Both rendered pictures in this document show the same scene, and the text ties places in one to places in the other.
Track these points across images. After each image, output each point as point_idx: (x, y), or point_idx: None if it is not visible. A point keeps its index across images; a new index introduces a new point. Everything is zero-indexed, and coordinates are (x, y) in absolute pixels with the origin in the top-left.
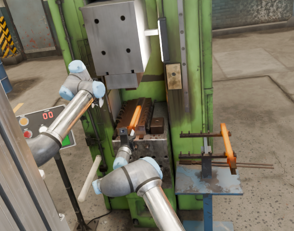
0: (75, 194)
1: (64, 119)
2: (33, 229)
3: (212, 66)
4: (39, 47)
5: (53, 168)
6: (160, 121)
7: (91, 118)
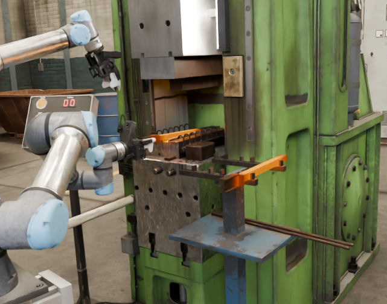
0: (108, 271)
1: (16, 43)
2: None
3: (334, 96)
4: None
5: (108, 237)
6: (204, 143)
7: None
